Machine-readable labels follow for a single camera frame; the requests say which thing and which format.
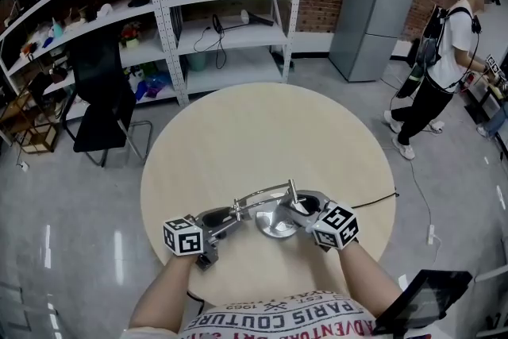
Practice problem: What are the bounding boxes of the white printed t-shirt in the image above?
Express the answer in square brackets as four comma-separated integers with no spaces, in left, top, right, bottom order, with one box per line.
[122,291,376,339]

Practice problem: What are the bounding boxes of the blue plastic bags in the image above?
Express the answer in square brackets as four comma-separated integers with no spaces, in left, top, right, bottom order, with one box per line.
[134,71,167,100]

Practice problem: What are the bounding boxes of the person's left forearm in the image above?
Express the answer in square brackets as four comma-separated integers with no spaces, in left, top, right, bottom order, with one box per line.
[129,252,199,330]

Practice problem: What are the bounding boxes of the thin dark cable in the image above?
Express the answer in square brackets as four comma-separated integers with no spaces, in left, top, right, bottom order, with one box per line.
[352,191,400,210]

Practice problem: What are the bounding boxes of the teal bucket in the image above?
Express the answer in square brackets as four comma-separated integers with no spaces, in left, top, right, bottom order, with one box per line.
[186,51,207,72]

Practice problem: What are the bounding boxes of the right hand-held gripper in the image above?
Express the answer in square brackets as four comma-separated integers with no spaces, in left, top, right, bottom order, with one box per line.
[291,191,360,250]

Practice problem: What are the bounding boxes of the silver desk lamp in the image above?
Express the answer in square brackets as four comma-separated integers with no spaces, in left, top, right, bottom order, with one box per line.
[229,178,309,239]

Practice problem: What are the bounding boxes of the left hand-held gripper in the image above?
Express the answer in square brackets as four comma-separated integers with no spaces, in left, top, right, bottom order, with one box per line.
[162,206,253,272]

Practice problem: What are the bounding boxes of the grey refrigerator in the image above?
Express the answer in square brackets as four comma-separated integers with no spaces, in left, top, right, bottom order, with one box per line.
[328,0,421,83]

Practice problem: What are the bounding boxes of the wooden tiered cart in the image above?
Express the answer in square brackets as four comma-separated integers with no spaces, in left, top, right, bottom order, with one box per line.
[0,91,60,154]

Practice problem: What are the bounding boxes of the black ring light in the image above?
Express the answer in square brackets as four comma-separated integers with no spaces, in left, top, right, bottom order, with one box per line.
[212,10,275,33]

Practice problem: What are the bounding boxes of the white metal shelf unit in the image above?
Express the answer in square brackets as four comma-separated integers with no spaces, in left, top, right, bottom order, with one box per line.
[0,0,191,120]
[142,0,309,106]

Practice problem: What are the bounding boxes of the potted flowers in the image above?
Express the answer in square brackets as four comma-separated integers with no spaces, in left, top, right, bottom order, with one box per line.
[118,22,142,49]

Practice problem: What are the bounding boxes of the person's right forearm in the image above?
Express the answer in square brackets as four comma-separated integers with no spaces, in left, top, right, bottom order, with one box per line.
[337,241,404,319]

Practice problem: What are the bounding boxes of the black office chair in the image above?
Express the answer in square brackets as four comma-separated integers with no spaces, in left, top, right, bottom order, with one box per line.
[63,39,154,168]

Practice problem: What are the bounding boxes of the black tablet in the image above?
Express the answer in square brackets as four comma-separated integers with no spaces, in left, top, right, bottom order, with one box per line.
[372,269,473,334]

